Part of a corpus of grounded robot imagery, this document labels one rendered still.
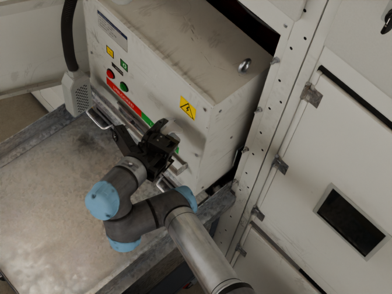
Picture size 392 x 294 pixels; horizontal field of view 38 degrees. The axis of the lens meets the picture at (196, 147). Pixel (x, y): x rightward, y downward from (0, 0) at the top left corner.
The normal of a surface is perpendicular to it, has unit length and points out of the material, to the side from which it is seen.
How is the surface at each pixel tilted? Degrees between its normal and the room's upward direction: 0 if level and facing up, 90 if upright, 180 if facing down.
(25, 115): 0
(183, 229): 36
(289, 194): 90
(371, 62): 90
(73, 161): 0
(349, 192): 90
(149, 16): 0
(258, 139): 90
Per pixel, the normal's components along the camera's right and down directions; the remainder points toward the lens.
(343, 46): -0.72, 0.55
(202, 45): 0.10, -0.51
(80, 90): 0.68, 0.66
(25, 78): 0.37, 0.81
